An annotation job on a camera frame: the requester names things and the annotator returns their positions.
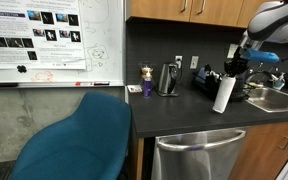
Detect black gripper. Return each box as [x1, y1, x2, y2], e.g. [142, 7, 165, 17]
[224, 47, 248, 77]

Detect white paper towel roll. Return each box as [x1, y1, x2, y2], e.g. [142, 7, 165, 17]
[213, 76, 236, 113]

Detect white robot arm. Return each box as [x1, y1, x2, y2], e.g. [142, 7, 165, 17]
[224, 0, 288, 77]

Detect black dish rack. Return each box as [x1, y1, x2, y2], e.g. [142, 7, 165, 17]
[192, 64, 247, 102]

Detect stainless steel sink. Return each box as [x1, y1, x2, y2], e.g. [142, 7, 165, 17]
[246, 87, 288, 113]

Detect soap dispenser bottle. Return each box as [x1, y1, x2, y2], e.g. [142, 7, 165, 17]
[272, 74, 285, 90]

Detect wooden upper cabinets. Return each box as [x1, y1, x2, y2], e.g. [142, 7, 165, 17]
[125, 0, 269, 28]

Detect stainless electric kettle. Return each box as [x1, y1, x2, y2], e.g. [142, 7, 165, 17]
[157, 62, 178, 97]

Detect purple spray bottle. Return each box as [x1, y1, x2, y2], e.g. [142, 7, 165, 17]
[144, 72, 152, 98]

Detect wooden lower cabinet doors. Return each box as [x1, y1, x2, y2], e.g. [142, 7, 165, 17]
[229, 122, 288, 180]

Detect stainless dishwasher door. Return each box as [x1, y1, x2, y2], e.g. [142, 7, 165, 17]
[151, 128, 247, 180]

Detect small card on counter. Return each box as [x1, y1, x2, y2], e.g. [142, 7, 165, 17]
[127, 85, 143, 93]

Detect white whiteboard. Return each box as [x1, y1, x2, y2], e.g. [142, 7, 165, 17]
[0, 0, 125, 88]

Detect blue fabric chair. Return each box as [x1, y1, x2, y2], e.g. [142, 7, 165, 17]
[10, 92, 132, 180]

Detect research poster on whiteboard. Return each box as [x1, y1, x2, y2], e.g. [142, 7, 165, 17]
[0, 0, 86, 69]

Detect black whiteboard eraser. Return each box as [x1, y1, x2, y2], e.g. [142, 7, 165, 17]
[0, 83, 18, 88]

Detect white paper note on wall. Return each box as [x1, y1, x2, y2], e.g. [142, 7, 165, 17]
[227, 44, 238, 59]

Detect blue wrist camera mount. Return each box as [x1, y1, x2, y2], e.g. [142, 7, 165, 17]
[242, 48, 280, 63]

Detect white light switch plate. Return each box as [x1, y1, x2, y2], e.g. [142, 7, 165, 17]
[190, 56, 199, 69]

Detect white wall outlet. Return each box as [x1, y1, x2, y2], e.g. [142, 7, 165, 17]
[175, 55, 182, 69]

